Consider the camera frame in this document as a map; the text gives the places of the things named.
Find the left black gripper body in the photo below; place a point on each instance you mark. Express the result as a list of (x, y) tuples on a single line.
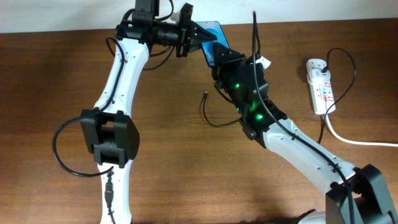
[(183, 35)]

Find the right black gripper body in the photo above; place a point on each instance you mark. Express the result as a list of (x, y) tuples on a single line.
[(229, 66)]

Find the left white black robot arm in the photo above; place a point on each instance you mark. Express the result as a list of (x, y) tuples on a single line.
[(110, 135)]

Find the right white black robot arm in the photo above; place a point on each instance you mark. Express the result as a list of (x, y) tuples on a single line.
[(352, 194)]

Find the white USB charger adapter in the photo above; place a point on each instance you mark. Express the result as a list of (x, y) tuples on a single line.
[(315, 68)]

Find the white power strip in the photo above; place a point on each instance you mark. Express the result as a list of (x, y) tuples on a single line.
[(321, 92)]

